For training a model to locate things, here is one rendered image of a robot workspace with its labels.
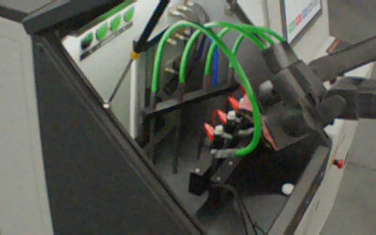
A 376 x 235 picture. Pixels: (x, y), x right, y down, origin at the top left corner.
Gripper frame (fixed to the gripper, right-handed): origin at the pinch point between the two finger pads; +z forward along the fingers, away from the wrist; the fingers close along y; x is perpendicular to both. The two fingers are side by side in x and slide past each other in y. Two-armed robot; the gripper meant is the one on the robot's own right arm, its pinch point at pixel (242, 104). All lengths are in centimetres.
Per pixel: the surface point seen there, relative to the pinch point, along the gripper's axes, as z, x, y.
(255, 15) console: 9.2, -30.6, 20.7
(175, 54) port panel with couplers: 33.0, -15.7, 21.5
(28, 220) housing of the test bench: 52, 46, -1
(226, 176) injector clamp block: 16.2, 2.2, -15.9
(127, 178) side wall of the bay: 3.7, 36.8, -1.3
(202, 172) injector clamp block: 20.0, 5.8, -12.1
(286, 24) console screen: 14, -49, 14
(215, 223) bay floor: 25.9, 5.9, -27.4
